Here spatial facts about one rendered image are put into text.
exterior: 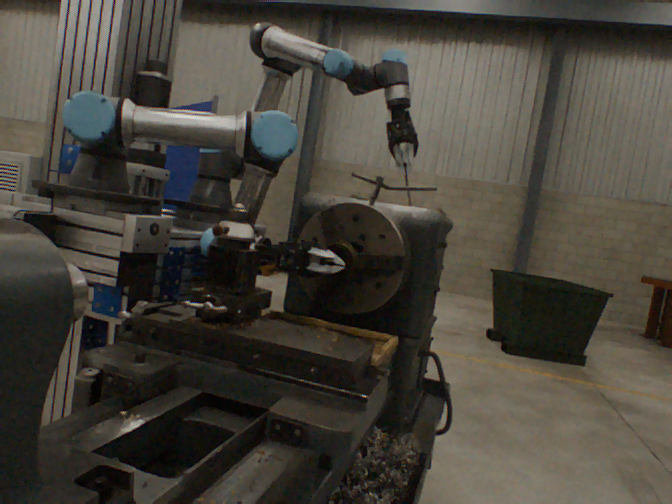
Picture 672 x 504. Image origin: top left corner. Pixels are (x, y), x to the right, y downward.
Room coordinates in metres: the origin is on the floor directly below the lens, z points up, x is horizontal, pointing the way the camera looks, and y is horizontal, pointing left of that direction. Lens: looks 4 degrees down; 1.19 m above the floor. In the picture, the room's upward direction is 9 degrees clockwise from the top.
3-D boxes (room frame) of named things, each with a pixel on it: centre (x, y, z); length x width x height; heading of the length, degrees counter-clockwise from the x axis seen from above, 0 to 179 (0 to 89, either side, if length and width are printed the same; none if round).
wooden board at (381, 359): (1.28, 0.01, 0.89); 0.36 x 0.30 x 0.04; 74
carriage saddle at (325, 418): (0.90, 0.12, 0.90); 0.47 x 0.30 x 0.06; 74
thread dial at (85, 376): (0.82, 0.35, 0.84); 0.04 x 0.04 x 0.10; 74
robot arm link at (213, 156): (1.86, 0.45, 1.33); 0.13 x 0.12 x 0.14; 144
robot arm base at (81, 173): (1.39, 0.63, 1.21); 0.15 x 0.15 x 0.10
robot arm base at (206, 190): (1.85, 0.45, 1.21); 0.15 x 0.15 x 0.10
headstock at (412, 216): (1.91, -0.15, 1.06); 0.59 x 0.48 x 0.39; 164
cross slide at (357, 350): (0.95, 0.12, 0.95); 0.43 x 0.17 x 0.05; 74
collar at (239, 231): (0.97, 0.18, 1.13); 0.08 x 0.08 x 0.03
